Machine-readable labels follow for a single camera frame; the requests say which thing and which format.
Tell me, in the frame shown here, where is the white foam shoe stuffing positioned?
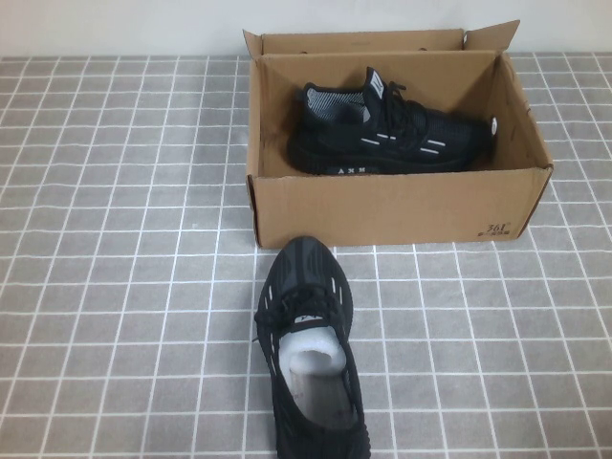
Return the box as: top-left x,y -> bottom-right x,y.
280,323 -> 349,380

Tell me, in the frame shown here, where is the black knit sneaker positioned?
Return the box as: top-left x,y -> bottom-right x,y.
288,66 -> 493,178
251,234 -> 372,459

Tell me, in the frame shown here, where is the grey white-grid tablecloth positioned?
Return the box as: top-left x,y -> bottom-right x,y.
0,51 -> 612,459

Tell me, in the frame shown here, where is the brown cardboard shoe box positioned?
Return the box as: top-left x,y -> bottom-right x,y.
242,19 -> 555,250

